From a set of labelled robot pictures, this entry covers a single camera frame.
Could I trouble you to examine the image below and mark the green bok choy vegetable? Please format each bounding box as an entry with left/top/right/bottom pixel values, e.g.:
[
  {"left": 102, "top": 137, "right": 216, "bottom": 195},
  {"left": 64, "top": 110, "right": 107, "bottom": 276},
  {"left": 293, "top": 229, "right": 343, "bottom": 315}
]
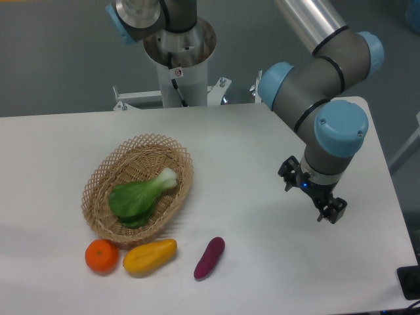
[{"left": 108, "top": 168, "right": 177, "bottom": 228}]

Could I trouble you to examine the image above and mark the purple sweet potato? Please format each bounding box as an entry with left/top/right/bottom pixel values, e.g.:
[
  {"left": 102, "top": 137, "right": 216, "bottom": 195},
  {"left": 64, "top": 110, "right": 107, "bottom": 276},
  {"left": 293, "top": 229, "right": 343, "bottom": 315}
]
[{"left": 193, "top": 237, "right": 225, "bottom": 280}]

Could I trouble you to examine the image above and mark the orange tangerine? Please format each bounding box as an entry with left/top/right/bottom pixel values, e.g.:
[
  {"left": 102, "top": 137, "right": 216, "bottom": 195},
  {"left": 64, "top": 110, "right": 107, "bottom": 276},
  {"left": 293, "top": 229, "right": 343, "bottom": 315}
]
[{"left": 85, "top": 240, "right": 119, "bottom": 273}]

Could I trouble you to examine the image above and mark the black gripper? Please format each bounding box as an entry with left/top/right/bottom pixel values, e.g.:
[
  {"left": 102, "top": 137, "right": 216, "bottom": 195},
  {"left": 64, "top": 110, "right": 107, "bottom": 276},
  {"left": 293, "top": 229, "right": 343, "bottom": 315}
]
[{"left": 278, "top": 156, "right": 347, "bottom": 224}]

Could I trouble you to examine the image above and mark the white pedestal base frame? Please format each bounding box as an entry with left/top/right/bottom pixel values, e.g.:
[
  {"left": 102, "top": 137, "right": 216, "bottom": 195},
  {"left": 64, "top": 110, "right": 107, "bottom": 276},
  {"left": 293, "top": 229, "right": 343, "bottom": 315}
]
[{"left": 112, "top": 70, "right": 263, "bottom": 112}]

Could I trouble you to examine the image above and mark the yellow orange papaya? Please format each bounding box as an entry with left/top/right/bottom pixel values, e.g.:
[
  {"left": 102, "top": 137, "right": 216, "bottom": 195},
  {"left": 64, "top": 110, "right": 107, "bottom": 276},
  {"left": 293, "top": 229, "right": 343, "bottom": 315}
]
[{"left": 123, "top": 239, "right": 177, "bottom": 274}]

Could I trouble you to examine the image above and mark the black device at table edge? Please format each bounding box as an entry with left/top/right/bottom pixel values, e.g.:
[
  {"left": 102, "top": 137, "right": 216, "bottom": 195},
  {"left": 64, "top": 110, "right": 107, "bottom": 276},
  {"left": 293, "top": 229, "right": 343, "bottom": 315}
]
[{"left": 396, "top": 265, "right": 419, "bottom": 301}]

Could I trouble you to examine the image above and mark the black cable on pedestal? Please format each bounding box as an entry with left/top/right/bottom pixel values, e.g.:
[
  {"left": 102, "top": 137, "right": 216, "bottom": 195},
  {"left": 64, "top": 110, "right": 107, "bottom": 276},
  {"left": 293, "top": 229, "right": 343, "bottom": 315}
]
[{"left": 167, "top": 51, "right": 190, "bottom": 108}]

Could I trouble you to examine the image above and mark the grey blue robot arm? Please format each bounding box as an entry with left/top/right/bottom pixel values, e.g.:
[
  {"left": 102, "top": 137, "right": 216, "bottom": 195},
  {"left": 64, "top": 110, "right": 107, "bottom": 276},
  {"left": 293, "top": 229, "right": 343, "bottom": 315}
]
[{"left": 106, "top": 1, "right": 384, "bottom": 223}]

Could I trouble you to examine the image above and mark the woven wicker basket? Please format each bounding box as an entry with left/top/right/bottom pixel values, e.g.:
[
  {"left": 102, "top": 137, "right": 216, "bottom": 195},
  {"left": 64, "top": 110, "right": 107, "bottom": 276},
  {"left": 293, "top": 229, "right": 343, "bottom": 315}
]
[{"left": 81, "top": 134, "right": 194, "bottom": 248}]

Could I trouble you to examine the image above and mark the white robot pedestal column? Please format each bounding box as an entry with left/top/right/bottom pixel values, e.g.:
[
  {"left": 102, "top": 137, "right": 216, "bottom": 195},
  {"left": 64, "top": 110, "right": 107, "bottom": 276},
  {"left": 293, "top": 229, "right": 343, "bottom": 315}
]
[{"left": 144, "top": 18, "right": 216, "bottom": 108}]

